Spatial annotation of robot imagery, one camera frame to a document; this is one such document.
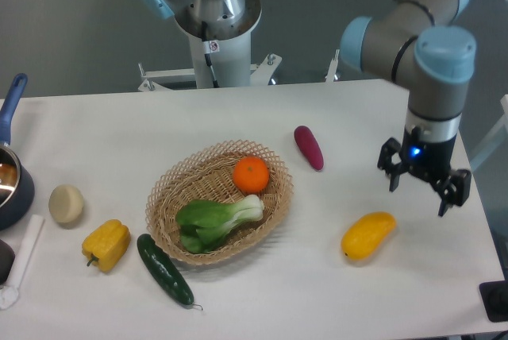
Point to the white metal frame right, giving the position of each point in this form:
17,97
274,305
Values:
492,140

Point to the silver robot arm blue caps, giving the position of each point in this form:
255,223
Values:
416,47

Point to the green bok choy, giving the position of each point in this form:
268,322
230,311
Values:
204,224

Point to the white folded cloth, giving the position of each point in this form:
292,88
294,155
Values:
10,290

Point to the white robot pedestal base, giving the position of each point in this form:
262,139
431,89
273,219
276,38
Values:
215,64

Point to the dark grey object left edge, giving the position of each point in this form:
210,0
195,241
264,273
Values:
7,257

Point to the dark green cucumber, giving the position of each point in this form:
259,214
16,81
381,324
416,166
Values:
164,272

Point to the orange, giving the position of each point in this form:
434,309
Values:
251,175

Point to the yellow bell pepper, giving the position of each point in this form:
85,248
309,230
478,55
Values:
106,245

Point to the purple sweet potato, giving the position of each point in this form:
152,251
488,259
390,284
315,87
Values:
309,147

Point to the yellow mango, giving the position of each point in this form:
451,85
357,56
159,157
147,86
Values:
364,237

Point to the black device right edge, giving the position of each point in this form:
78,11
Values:
494,297

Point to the woven wicker basket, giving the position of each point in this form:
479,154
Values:
208,174

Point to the blue saucepan with handle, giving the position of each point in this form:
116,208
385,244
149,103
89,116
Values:
17,186

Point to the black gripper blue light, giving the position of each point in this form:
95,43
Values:
427,161

